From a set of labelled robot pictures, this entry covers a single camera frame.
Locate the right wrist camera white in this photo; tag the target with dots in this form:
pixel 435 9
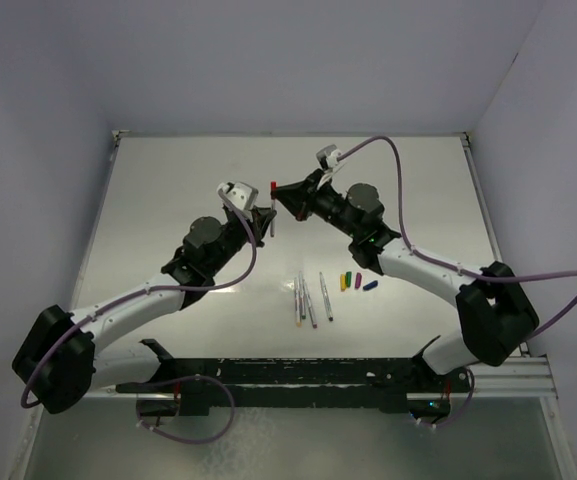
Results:
pixel 328 158

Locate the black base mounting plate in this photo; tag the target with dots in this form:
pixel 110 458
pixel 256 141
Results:
pixel 192 387

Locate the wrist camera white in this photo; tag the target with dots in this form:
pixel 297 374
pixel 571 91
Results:
pixel 239 195
pixel 328 158

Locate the yellow pen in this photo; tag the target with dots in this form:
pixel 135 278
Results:
pixel 297 301

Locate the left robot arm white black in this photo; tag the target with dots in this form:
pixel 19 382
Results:
pixel 56 360

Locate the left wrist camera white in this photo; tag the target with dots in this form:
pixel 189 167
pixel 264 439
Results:
pixel 239 195

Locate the red pen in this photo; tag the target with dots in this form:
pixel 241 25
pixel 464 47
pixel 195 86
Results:
pixel 274 212

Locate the green tipped pen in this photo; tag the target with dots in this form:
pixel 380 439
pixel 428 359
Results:
pixel 304 309

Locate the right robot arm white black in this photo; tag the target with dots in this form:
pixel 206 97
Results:
pixel 494 313

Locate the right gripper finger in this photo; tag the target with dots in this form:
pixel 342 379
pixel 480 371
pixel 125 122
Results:
pixel 296 203
pixel 298 189

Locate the purple tipped pen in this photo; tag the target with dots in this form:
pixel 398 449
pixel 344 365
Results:
pixel 309 305

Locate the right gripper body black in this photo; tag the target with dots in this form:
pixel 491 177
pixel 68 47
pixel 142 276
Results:
pixel 325 203

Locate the aluminium rail frame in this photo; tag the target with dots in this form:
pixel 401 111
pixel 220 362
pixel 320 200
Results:
pixel 518 377

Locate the blue pen cap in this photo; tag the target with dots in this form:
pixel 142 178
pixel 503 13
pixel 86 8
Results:
pixel 371 285

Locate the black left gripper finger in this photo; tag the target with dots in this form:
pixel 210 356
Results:
pixel 260 229
pixel 262 214

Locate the blue tipped pen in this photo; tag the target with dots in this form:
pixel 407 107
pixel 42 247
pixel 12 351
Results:
pixel 326 298

